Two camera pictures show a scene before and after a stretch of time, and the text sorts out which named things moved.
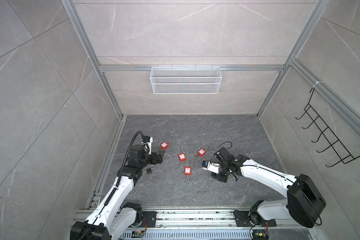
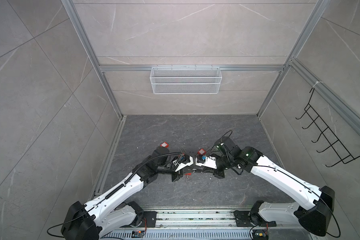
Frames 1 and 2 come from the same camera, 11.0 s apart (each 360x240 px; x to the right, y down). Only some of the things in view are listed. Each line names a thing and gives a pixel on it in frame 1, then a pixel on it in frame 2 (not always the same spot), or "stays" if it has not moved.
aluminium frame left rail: x=96 y=193 stays
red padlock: x=164 y=145 stays
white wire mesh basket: x=185 y=80 stays
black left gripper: x=154 y=160 -> x=179 y=174
